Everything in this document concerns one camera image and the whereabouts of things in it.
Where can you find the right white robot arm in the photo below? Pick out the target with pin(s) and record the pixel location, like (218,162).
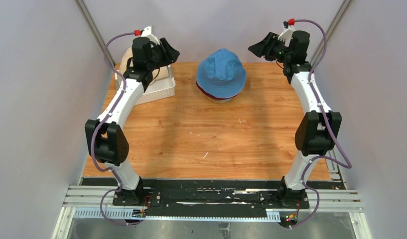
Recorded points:
(313,138)

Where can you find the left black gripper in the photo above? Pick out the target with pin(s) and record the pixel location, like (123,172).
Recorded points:
(169,55)

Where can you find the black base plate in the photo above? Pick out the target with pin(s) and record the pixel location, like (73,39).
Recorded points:
(197,198)

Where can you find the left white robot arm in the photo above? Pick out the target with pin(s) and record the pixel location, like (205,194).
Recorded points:
(107,143)

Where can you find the white perforated basket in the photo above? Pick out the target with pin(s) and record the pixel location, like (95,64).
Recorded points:
(162,87)

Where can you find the beige cap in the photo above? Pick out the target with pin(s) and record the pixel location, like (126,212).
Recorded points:
(157,71)

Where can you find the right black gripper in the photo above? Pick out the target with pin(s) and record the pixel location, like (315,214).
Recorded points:
(264,48)

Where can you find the blue hat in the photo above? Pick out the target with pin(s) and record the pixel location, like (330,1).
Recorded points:
(221,68)

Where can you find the wooden hat stand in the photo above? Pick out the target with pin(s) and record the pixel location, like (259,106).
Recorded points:
(220,101)

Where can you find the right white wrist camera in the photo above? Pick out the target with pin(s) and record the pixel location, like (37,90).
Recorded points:
(288,30)

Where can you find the aluminium frame rails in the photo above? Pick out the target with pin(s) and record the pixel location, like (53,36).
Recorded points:
(189,137)

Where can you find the maroon bucket hat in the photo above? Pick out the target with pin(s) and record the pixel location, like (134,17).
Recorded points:
(220,93)

